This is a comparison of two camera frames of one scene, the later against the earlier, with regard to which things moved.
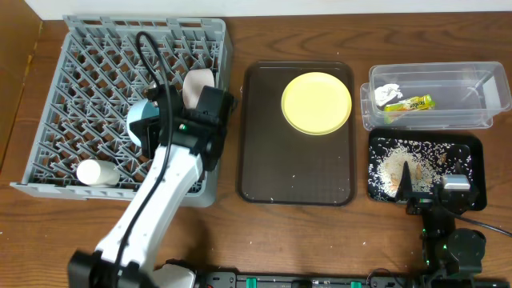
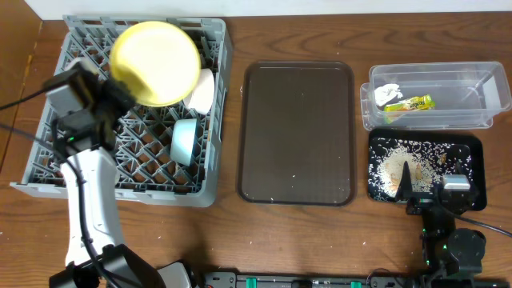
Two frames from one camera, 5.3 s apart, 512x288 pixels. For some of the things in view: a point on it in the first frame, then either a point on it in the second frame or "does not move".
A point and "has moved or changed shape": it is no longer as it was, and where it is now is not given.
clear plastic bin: (434, 94) does not move
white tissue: (386, 92) does not move
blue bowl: (142, 110) has moved or changed shape
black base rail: (352, 279) does not move
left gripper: (151, 134) to (116, 98)
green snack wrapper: (392, 111) does not move
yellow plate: (316, 103) to (158, 62)
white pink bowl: (194, 82) does not move
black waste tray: (429, 154) does not move
